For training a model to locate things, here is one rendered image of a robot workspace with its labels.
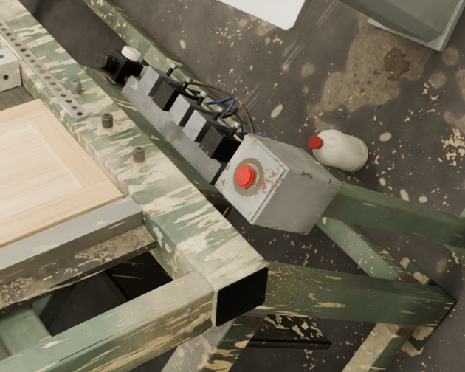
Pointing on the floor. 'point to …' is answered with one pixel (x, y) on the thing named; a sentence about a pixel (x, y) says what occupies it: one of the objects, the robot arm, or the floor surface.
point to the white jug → (339, 150)
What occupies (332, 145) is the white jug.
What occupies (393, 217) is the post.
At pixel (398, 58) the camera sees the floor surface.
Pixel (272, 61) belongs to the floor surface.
